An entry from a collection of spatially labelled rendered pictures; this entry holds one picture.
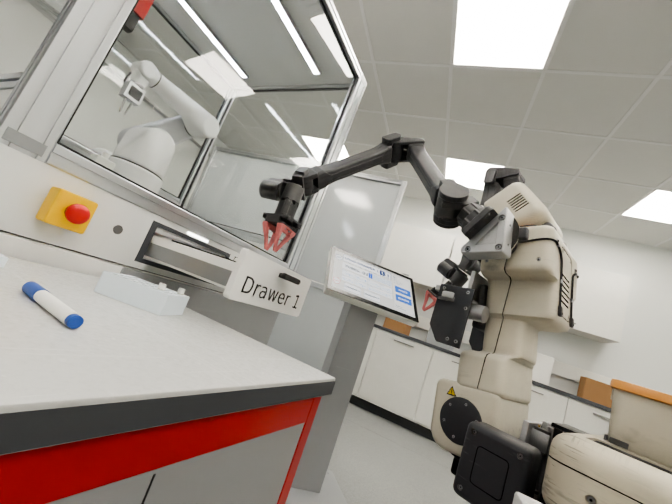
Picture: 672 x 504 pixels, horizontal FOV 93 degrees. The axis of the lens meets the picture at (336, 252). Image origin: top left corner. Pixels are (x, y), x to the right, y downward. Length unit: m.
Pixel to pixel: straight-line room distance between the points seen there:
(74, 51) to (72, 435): 0.74
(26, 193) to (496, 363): 1.05
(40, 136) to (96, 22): 0.26
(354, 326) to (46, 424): 1.51
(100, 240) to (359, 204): 2.11
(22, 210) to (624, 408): 1.18
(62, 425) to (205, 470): 0.19
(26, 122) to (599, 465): 1.11
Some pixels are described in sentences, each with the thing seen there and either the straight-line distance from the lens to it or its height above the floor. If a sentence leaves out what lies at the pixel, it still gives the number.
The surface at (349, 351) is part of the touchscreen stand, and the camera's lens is 1.71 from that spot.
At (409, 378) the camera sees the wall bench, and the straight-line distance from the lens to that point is 3.71.
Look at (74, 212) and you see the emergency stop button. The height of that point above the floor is 0.88.
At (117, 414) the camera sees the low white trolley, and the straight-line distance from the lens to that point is 0.30.
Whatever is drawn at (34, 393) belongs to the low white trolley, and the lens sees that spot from 0.28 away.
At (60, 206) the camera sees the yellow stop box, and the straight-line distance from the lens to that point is 0.82.
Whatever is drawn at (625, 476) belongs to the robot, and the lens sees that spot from 0.68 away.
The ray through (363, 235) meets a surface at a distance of 2.61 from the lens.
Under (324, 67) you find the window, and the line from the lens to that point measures 1.53.
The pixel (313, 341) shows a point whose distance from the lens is 2.57.
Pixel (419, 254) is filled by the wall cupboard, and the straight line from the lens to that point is 4.19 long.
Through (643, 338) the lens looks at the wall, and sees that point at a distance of 4.92.
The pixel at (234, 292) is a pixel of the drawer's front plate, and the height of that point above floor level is 0.83.
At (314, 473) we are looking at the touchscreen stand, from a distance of 1.86.
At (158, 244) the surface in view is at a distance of 0.94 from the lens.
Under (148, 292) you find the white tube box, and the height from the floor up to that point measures 0.79.
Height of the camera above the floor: 0.86
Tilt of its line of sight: 10 degrees up
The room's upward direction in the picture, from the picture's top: 20 degrees clockwise
